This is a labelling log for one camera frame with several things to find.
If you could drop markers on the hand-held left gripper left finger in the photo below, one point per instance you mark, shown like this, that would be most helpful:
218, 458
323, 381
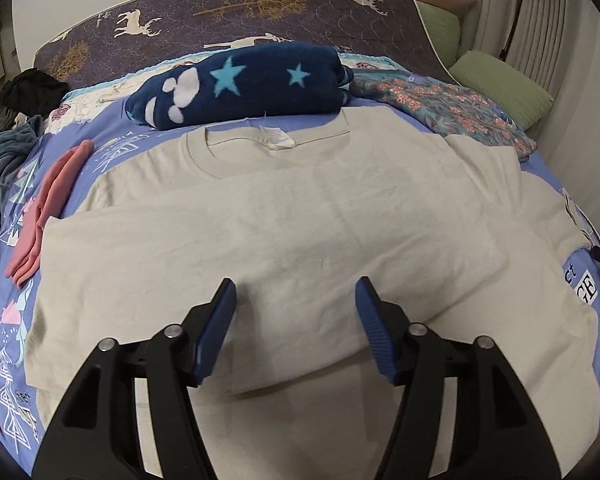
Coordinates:
217, 330

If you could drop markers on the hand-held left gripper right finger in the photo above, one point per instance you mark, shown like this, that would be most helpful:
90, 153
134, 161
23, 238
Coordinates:
372, 330

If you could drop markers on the beige t-shirt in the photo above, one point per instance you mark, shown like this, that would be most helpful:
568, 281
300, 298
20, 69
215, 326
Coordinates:
305, 220

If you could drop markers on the pile of dark clothes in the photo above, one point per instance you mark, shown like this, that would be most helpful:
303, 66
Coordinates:
25, 90

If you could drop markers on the large green pillow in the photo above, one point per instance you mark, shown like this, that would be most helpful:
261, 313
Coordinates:
505, 87

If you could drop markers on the blue printed bed blanket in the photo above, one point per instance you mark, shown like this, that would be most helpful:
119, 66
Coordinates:
125, 145

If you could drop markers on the folded pink cloth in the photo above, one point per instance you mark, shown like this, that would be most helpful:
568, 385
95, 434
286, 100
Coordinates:
50, 205

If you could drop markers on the floral patterned cloth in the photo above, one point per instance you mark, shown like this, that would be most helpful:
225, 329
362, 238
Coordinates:
450, 105

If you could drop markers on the grey curtain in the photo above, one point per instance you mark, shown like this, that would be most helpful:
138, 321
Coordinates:
545, 35

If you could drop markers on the navy star print fleece blanket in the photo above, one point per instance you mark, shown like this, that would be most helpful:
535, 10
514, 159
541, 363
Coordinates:
260, 85

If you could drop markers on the black floor lamp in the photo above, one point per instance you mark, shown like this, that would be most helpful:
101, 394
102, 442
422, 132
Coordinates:
514, 15

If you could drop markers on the teal blanket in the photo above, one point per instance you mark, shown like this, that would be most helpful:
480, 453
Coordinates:
0, 170

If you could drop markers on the small green pillow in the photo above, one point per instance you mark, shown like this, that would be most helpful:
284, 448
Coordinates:
440, 32

